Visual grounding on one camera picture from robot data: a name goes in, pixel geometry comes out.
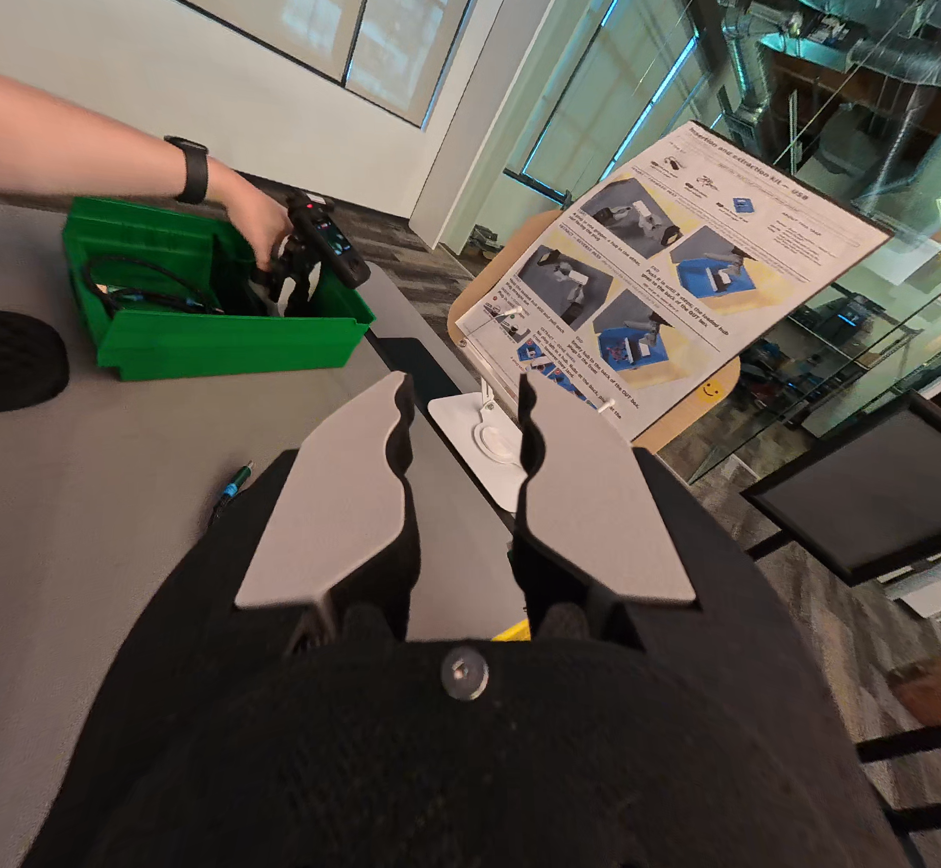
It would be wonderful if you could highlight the green plastic bin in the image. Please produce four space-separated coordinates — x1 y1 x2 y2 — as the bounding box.
61 194 377 383

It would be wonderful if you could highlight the person's left hand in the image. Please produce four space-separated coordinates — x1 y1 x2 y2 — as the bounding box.
214 163 298 275

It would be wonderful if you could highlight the black monitor on stand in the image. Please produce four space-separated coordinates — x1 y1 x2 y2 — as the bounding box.
740 391 941 587

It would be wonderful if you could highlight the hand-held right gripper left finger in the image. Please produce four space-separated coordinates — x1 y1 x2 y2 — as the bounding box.
236 370 420 610

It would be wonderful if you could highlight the white stand base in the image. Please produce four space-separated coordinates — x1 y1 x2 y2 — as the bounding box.
425 386 533 516

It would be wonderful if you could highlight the person's left forearm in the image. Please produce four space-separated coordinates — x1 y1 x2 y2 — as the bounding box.
0 72 185 211

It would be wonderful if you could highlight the instruction sheet on stand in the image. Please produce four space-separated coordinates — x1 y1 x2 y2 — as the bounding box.
446 207 743 458

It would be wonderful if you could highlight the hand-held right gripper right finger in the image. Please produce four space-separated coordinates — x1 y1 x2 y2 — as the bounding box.
512 373 698 607

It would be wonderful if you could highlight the printed instruction sheet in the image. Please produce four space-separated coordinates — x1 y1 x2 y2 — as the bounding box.
455 121 893 443

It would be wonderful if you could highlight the black wrist watch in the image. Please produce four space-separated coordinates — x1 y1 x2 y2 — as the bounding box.
162 135 213 208

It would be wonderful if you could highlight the black mat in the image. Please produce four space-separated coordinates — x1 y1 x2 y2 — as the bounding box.
368 332 471 413

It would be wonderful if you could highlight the silver ventilation duct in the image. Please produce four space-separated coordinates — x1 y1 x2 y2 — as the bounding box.
706 0 941 127

